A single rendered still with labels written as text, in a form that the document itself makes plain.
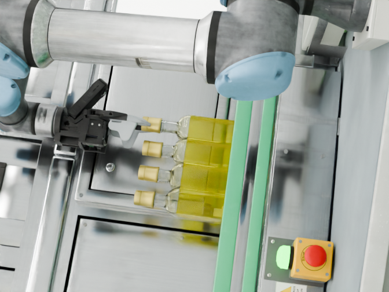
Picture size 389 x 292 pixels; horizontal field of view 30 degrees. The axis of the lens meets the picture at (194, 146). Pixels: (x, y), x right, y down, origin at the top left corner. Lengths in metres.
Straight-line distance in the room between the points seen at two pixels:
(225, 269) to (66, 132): 0.49
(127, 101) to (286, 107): 0.47
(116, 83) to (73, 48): 0.68
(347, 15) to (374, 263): 0.38
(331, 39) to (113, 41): 0.56
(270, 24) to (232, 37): 0.06
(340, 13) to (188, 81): 0.73
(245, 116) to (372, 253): 0.51
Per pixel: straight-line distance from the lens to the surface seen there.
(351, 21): 1.18
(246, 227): 1.46
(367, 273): 1.14
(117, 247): 1.76
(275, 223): 1.45
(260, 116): 1.53
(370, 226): 1.13
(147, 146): 1.63
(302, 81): 1.54
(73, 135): 1.65
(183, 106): 1.81
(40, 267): 1.75
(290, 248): 1.39
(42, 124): 1.66
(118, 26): 1.15
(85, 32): 1.16
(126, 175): 1.76
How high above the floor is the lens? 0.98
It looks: 2 degrees up
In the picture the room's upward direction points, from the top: 83 degrees counter-clockwise
